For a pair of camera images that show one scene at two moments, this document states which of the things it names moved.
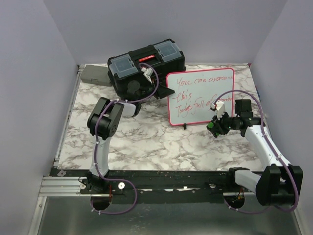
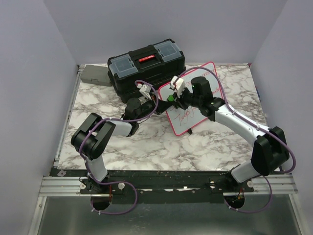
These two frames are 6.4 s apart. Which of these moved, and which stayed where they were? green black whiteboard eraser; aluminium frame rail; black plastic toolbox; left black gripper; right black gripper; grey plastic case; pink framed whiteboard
Moved: green black whiteboard eraser; right black gripper; pink framed whiteboard; left black gripper
Stayed: aluminium frame rail; black plastic toolbox; grey plastic case
